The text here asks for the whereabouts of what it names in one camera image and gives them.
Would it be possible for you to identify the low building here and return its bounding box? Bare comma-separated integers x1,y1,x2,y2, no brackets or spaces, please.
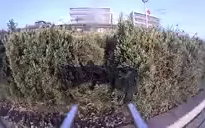
21,20,71,33

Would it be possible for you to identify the grey multi-storey building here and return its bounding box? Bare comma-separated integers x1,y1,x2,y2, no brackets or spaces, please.
69,7,114,33

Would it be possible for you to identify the green hedge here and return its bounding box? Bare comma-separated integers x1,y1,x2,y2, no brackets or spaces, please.
0,18,205,118

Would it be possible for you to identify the robot's own part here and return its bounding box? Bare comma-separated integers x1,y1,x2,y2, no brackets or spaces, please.
59,104,80,128
127,102,149,128

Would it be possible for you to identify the grey paved path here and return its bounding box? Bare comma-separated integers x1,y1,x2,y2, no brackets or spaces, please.
116,84,205,128

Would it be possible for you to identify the pole with red sign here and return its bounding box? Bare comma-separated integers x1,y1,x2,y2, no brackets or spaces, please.
141,0,152,29

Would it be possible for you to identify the white multi-storey building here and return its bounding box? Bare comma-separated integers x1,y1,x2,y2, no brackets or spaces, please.
129,10,161,29

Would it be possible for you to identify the leaf-covered soil strip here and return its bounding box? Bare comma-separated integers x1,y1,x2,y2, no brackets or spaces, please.
0,96,134,128

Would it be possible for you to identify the tree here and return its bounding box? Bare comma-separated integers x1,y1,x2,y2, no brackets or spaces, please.
6,18,19,33

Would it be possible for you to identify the pale kerb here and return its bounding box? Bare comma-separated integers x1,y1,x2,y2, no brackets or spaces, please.
169,90,205,128

